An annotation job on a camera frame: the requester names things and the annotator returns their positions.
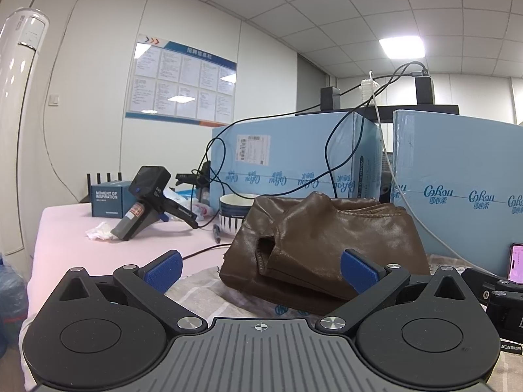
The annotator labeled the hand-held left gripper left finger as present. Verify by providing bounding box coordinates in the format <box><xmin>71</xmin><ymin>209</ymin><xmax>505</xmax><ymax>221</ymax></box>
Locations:
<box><xmin>49</xmin><ymin>250</ymin><xmax>207</xmax><ymax>335</ymax></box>

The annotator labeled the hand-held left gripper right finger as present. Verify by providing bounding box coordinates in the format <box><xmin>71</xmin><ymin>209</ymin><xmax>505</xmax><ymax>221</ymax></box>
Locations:
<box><xmin>316</xmin><ymin>249</ymin><xmax>477</xmax><ymax>333</ymax></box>

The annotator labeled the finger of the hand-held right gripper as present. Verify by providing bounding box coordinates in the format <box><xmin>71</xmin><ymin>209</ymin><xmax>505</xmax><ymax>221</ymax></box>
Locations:
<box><xmin>461</xmin><ymin>267</ymin><xmax>523</xmax><ymax>305</ymax></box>

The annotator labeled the brown leather jacket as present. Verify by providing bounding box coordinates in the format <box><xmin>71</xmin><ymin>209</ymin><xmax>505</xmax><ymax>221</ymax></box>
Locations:
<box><xmin>219</xmin><ymin>191</ymin><xmax>431</xmax><ymax>316</ymax></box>

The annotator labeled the grey striped printed cloth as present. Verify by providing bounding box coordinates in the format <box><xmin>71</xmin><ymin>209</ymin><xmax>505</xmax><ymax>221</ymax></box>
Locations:
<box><xmin>163</xmin><ymin>251</ymin><xmax>523</xmax><ymax>392</ymax></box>

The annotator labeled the smartphone with pink screen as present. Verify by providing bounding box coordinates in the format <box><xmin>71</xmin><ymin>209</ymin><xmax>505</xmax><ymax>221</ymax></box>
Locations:
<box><xmin>508</xmin><ymin>243</ymin><xmax>523</xmax><ymax>284</ymax></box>

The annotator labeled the idle black hand-held gripper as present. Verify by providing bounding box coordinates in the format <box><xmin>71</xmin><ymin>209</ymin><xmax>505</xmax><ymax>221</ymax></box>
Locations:
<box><xmin>110</xmin><ymin>165</ymin><xmax>199</xmax><ymax>242</ymax></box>

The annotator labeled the crumpled plastic bag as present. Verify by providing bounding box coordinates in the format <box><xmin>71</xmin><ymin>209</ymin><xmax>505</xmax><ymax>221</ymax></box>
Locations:
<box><xmin>162</xmin><ymin>188</ymin><xmax>221</xmax><ymax>222</ymax></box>

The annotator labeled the crumpled white tissue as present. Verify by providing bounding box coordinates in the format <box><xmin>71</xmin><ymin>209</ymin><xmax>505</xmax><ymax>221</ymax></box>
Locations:
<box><xmin>84</xmin><ymin>221</ymin><xmax>117</xmax><ymax>241</ymax></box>

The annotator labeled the white bowl with blue stripes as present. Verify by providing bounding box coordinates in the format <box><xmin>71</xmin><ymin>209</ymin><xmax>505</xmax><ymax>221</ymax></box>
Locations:
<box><xmin>218</xmin><ymin>193</ymin><xmax>261</xmax><ymax>236</ymax></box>

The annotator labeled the small dark blue box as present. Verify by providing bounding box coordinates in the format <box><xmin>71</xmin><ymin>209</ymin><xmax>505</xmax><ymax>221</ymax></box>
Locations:
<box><xmin>91</xmin><ymin>180</ymin><xmax>133</xmax><ymax>218</ymax></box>

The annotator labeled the black clamp stand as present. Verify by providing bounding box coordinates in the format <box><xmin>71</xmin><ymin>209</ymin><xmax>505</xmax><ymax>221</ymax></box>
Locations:
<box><xmin>176</xmin><ymin>160</ymin><xmax>212</xmax><ymax>205</ymax></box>

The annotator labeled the pink table sheet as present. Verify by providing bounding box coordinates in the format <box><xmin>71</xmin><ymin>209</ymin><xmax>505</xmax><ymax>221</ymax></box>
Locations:
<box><xmin>18</xmin><ymin>203</ymin><xmax>233</xmax><ymax>392</ymax></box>

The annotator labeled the black router with antennas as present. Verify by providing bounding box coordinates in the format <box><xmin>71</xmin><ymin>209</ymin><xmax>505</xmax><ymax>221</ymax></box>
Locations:
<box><xmin>77</xmin><ymin>172</ymin><xmax>123</xmax><ymax>204</ymax></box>

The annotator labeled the blue cardboard box with label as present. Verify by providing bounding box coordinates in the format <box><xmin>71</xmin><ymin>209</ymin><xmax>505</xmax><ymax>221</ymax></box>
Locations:
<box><xmin>210</xmin><ymin>110</ymin><xmax>384</xmax><ymax>223</ymax></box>

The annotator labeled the large blue cardboard box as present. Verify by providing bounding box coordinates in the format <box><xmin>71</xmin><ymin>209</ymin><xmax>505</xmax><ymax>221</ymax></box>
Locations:
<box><xmin>391</xmin><ymin>109</ymin><xmax>523</xmax><ymax>278</ymax></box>

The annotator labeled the blue water jug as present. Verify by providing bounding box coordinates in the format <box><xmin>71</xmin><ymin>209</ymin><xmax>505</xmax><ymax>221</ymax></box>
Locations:
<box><xmin>0</xmin><ymin>253</ymin><xmax>28</xmax><ymax>356</ymax></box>

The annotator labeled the black power adapter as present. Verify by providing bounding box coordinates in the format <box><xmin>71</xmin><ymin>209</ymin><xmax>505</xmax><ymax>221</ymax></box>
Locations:
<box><xmin>321</xmin><ymin>87</ymin><xmax>341</xmax><ymax>111</ymax></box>
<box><xmin>414</xmin><ymin>75</ymin><xmax>434</xmax><ymax>105</ymax></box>

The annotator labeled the white power adapter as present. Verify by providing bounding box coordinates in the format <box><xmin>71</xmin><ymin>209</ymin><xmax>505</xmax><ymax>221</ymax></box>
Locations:
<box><xmin>360</xmin><ymin>78</ymin><xmax>379</xmax><ymax>101</ymax></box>

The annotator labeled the white standing air conditioner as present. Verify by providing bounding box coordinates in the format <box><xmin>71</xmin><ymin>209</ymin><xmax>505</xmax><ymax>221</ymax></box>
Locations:
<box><xmin>0</xmin><ymin>7</ymin><xmax>50</xmax><ymax>256</ymax></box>

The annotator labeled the ceiling light panel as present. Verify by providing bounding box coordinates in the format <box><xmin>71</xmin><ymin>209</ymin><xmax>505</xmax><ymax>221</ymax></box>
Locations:
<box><xmin>379</xmin><ymin>37</ymin><xmax>426</xmax><ymax>58</ymax></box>

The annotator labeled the black cable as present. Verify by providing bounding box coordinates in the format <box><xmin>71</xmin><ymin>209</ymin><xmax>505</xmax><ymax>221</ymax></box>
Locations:
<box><xmin>182</xmin><ymin>104</ymin><xmax>368</xmax><ymax>260</ymax></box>
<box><xmin>325</xmin><ymin>61</ymin><xmax>428</xmax><ymax>199</ymax></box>

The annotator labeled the wall notice board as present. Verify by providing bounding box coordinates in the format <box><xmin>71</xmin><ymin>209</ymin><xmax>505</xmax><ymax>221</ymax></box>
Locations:
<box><xmin>125</xmin><ymin>34</ymin><xmax>238</xmax><ymax>128</ymax></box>

